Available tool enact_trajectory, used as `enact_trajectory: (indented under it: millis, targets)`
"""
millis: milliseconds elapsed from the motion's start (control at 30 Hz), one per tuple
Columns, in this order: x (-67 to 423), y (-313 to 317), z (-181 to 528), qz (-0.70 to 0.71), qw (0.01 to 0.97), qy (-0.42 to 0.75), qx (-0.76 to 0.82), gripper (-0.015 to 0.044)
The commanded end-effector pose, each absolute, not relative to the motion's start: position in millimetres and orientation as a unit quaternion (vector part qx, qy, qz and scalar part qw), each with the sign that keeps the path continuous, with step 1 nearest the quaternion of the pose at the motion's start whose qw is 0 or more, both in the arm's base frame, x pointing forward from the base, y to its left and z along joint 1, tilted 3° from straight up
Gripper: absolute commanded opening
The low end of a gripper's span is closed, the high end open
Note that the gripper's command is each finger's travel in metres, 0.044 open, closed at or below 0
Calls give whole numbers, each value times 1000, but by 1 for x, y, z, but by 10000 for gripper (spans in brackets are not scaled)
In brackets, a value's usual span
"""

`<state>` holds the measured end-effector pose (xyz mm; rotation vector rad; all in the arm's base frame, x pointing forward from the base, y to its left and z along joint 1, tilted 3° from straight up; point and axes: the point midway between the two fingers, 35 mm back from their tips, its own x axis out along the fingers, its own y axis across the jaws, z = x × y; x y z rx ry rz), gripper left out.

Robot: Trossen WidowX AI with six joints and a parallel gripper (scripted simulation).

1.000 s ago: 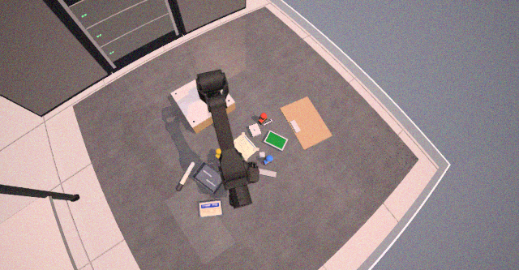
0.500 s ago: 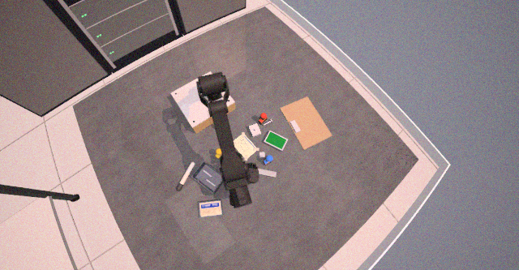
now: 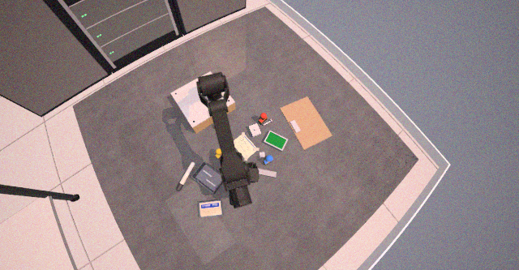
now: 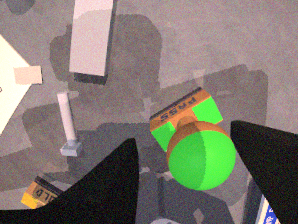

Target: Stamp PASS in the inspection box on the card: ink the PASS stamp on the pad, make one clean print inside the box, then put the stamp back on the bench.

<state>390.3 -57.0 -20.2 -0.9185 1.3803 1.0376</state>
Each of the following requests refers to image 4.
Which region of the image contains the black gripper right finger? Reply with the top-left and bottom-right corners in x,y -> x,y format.
230,120 -> 298,224

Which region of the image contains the cream inspection card taped down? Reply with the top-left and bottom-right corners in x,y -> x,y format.
0,35 -> 43,135

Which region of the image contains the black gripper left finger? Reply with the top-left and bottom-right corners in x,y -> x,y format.
0,139 -> 138,224

